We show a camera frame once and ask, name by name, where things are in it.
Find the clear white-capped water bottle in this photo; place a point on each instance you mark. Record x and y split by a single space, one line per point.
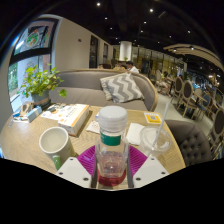
112 146

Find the framed wall picture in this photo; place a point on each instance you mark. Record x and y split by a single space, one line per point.
36 36

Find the grey curved sofa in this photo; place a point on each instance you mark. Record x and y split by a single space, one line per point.
80 86

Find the white round column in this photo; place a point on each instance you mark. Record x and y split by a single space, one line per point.
125 50

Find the grey tufted armchair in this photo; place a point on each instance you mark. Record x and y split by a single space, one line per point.
191 143

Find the yellow square card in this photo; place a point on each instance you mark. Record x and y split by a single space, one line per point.
152 118

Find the white paper napkin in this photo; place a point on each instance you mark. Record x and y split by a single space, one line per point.
134 133

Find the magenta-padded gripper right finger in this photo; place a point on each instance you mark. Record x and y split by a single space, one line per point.
150 170

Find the blue-white tissue pack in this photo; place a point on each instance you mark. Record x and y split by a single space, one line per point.
34 114

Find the person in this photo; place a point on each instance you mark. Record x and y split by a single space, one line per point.
132 69
164 81
119 67

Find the white printed booklet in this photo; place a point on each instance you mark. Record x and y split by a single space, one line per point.
92 127

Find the white drinking straw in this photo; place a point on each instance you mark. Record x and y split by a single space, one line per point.
162 120

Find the clear plastic cup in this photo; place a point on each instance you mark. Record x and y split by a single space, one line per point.
156 141

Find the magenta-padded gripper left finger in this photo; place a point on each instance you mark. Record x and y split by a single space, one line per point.
75 170

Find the white and green mug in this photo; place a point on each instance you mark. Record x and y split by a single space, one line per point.
55 143

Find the green potted plant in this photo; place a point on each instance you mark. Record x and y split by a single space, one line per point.
40 81

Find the white cardboard box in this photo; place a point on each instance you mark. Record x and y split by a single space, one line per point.
71 116

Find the grey zigzag pillow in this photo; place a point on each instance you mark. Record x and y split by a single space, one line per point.
121 88

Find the group of dining chairs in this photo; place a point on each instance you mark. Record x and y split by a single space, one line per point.
186 91

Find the group of ceiling lights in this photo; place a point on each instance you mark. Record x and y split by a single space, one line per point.
98 4

